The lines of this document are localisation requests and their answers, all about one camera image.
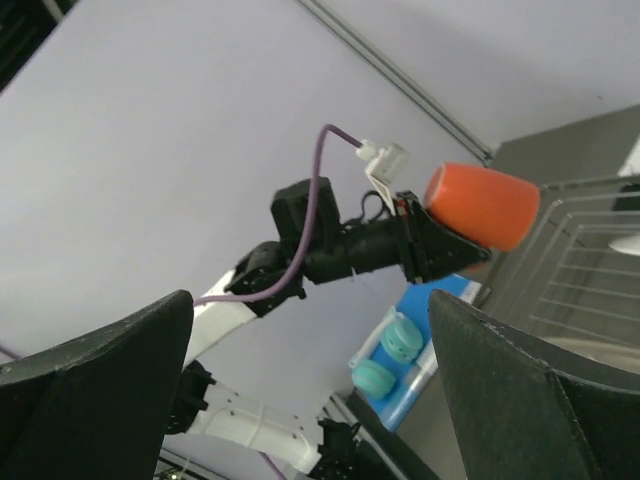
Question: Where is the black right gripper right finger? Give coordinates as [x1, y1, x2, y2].
[428, 290, 639, 479]

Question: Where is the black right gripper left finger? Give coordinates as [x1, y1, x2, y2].
[1, 290, 193, 479]

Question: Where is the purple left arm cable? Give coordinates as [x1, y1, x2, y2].
[0, 124, 371, 480]

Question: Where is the chrome wire dish rack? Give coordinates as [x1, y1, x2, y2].
[474, 174, 639, 348]

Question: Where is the white fluted plate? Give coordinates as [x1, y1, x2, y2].
[609, 234, 640, 256]

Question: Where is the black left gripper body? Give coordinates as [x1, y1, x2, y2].
[304, 219, 401, 285]

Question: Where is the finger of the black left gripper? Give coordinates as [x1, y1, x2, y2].
[394, 191, 492, 284]

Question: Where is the blue white headphone box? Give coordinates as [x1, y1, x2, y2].
[348, 275, 481, 432]

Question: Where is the orange ceramic mug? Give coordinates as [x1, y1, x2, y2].
[424, 163, 540, 252]

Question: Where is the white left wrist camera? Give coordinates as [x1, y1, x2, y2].
[356, 140, 409, 205]

